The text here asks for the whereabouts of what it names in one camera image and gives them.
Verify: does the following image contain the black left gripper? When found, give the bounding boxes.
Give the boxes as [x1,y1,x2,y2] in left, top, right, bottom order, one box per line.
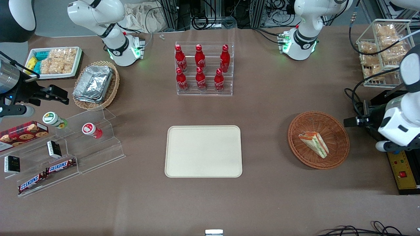
[344,111,383,131]

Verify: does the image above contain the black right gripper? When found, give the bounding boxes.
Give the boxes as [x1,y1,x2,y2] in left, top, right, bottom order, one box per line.
[13,77,70,107]

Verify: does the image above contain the triangle sandwich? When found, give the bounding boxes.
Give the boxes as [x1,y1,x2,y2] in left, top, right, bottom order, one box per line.
[298,131,329,159]

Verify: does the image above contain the white rectangular snack tray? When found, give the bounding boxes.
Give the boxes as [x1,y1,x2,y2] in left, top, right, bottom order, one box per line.
[25,47,82,80]

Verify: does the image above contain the brown round wicker basket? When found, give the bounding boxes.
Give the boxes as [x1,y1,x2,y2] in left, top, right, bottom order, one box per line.
[288,111,350,170]

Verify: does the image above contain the aluminium foil tray stack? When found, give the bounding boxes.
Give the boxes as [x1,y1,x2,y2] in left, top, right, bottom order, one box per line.
[73,65,114,104]

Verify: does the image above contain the tan oval wicker basket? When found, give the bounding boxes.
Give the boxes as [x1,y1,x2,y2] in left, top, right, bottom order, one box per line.
[72,61,120,110]

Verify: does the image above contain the cream plastic tray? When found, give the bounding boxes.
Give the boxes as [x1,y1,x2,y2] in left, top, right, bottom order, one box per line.
[165,126,243,178]

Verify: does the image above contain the green lid drink bottle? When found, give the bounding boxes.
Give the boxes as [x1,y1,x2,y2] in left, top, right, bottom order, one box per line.
[43,112,68,129]

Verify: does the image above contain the yellow snack pack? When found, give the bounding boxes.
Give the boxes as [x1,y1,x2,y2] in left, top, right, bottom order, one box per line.
[26,56,38,75]

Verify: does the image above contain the red cookie box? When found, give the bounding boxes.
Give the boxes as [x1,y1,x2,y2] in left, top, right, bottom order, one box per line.
[0,121,49,152]

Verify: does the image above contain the red lid drink bottle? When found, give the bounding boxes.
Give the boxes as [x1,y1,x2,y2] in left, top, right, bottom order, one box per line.
[82,123,103,139]

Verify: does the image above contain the small black box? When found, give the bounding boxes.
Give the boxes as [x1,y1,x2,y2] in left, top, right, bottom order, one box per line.
[47,141,62,158]
[4,156,21,174]

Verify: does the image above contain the snickers chocolate bar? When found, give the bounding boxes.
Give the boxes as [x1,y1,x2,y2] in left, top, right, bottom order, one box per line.
[18,173,47,194]
[45,158,77,174]

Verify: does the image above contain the black machine yellow control panel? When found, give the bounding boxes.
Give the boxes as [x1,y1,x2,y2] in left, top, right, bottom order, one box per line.
[361,87,420,195]

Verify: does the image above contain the clear acrylic step display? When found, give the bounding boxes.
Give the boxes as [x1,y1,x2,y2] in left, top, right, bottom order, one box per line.
[0,107,126,197]

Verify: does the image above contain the crumpled beige plastic sheet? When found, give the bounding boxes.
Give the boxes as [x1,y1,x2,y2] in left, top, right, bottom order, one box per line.
[123,3,168,33]

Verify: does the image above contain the red cola bottle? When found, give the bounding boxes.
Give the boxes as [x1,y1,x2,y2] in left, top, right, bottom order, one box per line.
[214,69,225,93]
[175,45,188,72]
[196,67,207,91]
[176,68,189,92]
[220,45,231,73]
[195,44,206,70]

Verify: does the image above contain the clear acrylic bottle rack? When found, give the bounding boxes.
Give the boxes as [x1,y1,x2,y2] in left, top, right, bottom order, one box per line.
[175,42,235,96]

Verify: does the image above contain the black machine power cable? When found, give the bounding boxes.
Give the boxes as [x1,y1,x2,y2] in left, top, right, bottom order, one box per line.
[345,86,365,116]

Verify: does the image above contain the white wire rack basket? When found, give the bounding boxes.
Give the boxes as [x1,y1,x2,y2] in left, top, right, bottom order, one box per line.
[356,19,415,88]

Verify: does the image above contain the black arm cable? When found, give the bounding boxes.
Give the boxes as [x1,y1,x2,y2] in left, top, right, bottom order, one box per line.
[348,0,411,57]

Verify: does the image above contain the black base cables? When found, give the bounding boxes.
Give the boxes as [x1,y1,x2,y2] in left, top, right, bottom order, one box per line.
[252,26,286,45]
[117,22,154,50]

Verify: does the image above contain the black floor cable bundle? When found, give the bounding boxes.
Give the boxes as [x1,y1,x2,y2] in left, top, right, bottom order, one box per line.
[317,221,420,236]

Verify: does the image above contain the aluminium profile frame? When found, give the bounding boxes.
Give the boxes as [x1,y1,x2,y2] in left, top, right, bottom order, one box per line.
[158,0,191,32]
[250,0,266,29]

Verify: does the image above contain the coiled black cable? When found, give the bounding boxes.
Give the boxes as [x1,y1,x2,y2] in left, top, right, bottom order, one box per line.
[192,12,209,30]

